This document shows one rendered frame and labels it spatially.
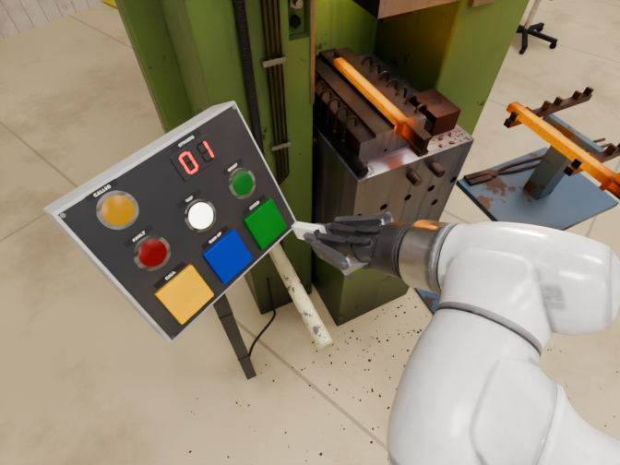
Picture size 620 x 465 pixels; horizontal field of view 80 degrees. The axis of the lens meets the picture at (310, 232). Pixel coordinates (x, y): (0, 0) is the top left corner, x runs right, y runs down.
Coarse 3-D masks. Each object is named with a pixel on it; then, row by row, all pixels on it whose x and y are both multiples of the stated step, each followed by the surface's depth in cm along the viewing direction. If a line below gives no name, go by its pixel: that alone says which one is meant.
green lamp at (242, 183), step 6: (240, 174) 67; (246, 174) 68; (234, 180) 67; (240, 180) 68; (246, 180) 68; (252, 180) 69; (234, 186) 67; (240, 186) 68; (246, 186) 69; (252, 186) 70; (240, 192) 68; (246, 192) 69
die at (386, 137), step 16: (320, 64) 113; (352, 64) 113; (336, 80) 108; (368, 80) 106; (384, 80) 107; (336, 96) 105; (352, 96) 103; (368, 96) 101; (400, 96) 102; (352, 112) 99; (368, 112) 98; (384, 112) 97; (352, 128) 96; (368, 128) 95; (384, 128) 94; (352, 144) 96; (368, 144) 94; (384, 144) 97; (400, 144) 100
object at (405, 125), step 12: (336, 60) 111; (348, 72) 107; (360, 84) 103; (372, 96) 100; (384, 96) 100; (384, 108) 97; (396, 108) 96; (396, 120) 94; (408, 120) 91; (396, 132) 94; (408, 132) 92; (420, 132) 89; (420, 144) 90
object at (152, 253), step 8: (152, 240) 58; (144, 248) 58; (152, 248) 58; (160, 248) 59; (144, 256) 58; (152, 256) 59; (160, 256) 59; (144, 264) 58; (152, 264) 59; (160, 264) 60
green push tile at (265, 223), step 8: (272, 200) 73; (256, 208) 71; (264, 208) 72; (272, 208) 73; (248, 216) 70; (256, 216) 71; (264, 216) 72; (272, 216) 73; (280, 216) 75; (248, 224) 70; (256, 224) 71; (264, 224) 72; (272, 224) 73; (280, 224) 75; (256, 232) 71; (264, 232) 72; (272, 232) 74; (280, 232) 75; (256, 240) 71; (264, 240) 73; (272, 240) 74
